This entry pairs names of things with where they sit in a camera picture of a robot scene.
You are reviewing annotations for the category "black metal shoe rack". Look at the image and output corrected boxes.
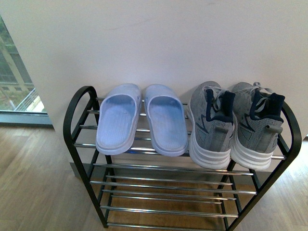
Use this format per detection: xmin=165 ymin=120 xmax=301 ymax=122
xmin=63 ymin=86 xmax=302 ymax=231

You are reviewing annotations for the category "grey sneaker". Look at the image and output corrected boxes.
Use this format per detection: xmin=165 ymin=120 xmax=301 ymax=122
xmin=231 ymin=82 xmax=285 ymax=170
xmin=187 ymin=81 xmax=235 ymax=169

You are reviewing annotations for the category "light blue slipper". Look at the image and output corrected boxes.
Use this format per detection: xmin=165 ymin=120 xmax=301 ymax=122
xmin=144 ymin=84 xmax=188 ymax=157
xmin=96 ymin=83 xmax=141 ymax=155

